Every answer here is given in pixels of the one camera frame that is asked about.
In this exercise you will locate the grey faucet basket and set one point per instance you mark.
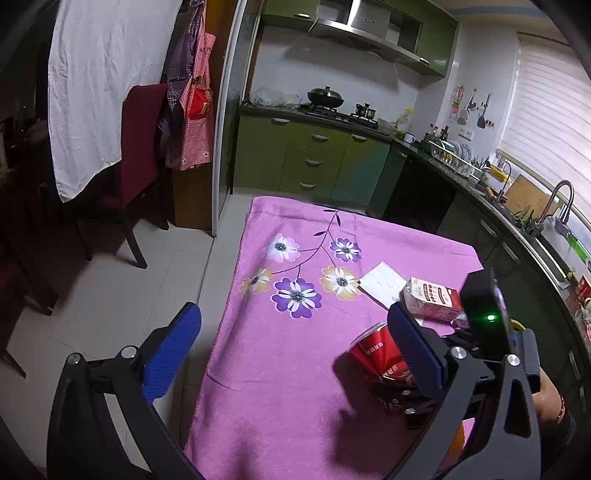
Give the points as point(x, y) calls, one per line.
point(556, 228)

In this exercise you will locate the steel sink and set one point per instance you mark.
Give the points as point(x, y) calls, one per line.
point(549, 258)

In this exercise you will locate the red chair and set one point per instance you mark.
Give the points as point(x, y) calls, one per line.
point(138, 147)

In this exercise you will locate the colourful wall sticker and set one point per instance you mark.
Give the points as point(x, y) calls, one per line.
point(458, 104)

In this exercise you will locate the clear plastic bags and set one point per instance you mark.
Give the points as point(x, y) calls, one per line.
point(268, 97)

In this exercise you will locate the green base cabinets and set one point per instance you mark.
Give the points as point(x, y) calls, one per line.
point(263, 152)

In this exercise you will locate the yellow oil bottle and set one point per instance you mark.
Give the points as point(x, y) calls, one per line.
point(404, 121)

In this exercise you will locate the dark base cabinets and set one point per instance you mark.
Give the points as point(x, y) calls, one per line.
point(425, 194)

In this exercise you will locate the green wall cabinets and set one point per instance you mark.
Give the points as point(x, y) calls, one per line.
point(434, 41)

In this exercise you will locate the dark kitchen countertop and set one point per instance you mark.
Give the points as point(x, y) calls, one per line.
point(415, 150)

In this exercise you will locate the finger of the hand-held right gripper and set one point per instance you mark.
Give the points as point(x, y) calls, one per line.
point(406, 410)

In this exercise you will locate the wooden cutting board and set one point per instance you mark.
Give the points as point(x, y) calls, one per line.
point(526, 194)

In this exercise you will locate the black bin yellow rim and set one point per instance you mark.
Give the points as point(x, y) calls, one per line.
point(520, 326)

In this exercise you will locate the small steel faucet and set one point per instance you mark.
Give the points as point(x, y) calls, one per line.
point(508, 168)

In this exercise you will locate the black wok with lid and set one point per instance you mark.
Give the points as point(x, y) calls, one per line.
point(325, 97)

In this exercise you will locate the dish rack with dishes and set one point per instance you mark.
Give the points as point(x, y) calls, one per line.
point(455, 157)

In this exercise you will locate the person's right forearm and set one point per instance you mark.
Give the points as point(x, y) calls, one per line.
point(570, 429)

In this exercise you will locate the purple checked apron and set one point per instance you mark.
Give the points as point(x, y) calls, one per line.
point(178, 69)

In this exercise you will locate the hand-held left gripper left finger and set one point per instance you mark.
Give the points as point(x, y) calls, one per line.
point(173, 350)

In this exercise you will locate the yellow sink rack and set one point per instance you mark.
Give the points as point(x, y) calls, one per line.
point(497, 173)

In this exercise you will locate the steel cooking pot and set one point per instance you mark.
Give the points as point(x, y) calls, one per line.
point(366, 111)

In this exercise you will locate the pink checked apron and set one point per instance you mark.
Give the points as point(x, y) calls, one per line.
point(198, 129)

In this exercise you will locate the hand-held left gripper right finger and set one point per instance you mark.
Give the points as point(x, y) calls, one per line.
point(415, 355)

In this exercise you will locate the white wall socket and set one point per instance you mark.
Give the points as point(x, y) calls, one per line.
point(466, 134)

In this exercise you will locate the hanging black spatula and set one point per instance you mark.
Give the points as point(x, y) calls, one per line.
point(482, 121)

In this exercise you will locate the steel range hood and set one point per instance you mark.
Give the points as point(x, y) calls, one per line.
point(364, 14)

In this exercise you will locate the green scallions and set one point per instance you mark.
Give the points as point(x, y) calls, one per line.
point(526, 221)

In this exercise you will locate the tall steel faucet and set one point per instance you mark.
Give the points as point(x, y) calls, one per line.
point(561, 187)

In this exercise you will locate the white window blind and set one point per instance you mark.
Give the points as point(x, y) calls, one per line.
point(554, 138)

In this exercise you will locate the white paper sheet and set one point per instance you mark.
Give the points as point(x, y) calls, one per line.
point(383, 279)

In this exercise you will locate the glass sliding door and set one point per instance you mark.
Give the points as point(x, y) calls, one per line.
point(231, 138)

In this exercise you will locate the black gas stove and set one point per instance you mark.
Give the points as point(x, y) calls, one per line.
point(341, 116)

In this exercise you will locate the small drink carton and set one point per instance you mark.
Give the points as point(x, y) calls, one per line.
point(429, 297)

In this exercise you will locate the pink floral tablecloth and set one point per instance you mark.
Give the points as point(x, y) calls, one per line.
point(277, 369)

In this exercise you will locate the person's right hand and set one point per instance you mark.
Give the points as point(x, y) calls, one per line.
point(547, 401)

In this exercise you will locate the red soda can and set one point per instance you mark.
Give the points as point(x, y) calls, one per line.
point(374, 353)

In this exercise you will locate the white hanging sheet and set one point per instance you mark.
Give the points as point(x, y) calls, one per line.
point(101, 92)

